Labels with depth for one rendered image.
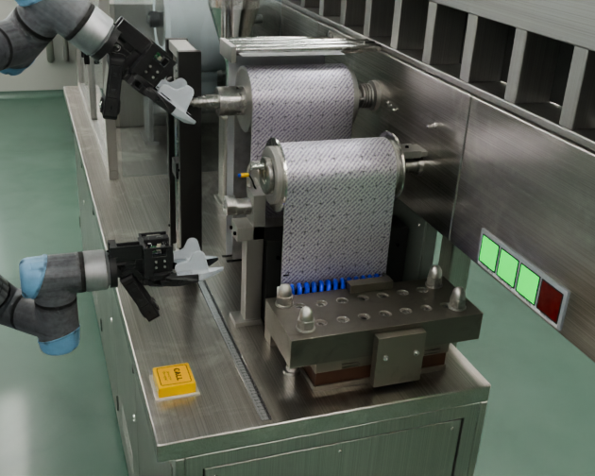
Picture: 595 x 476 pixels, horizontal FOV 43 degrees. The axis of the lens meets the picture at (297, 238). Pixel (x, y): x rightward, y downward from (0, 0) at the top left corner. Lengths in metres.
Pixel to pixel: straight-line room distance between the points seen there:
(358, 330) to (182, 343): 0.39
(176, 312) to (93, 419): 1.23
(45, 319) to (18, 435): 1.45
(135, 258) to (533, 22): 0.80
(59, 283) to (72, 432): 1.48
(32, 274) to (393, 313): 0.67
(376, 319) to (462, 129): 0.40
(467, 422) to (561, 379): 1.76
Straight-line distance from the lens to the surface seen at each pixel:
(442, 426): 1.57
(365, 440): 1.50
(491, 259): 1.41
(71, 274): 1.40
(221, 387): 1.47
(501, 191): 1.37
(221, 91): 1.67
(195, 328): 1.65
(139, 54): 1.36
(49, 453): 2.77
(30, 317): 1.48
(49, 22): 1.33
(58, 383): 3.08
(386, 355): 1.44
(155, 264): 1.42
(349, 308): 1.48
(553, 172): 1.26
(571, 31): 1.23
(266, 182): 1.48
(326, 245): 1.53
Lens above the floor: 1.77
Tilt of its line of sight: 25 degrees down
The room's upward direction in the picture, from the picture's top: 3 degrees clockwise
